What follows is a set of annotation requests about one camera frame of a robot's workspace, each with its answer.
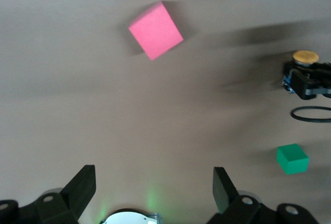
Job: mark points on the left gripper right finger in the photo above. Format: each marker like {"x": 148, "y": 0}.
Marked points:
{"x": 222, "y": 190}

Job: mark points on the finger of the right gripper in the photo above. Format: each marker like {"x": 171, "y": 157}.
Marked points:
{"x": 323, "y": 67}
{"x": 305, "y": 85}

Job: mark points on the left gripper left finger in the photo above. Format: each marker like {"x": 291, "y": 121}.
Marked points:
{"x": 82, "y": 187}

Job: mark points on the orange push button switch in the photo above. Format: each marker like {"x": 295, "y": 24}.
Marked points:
{"x": 305, "y": 56}

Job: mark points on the green foam cube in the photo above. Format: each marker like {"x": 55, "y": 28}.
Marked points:
{"x": 292, "y": 159}

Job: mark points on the red foam cube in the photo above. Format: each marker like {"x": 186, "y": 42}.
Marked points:
{"x": 155, "y": 31}

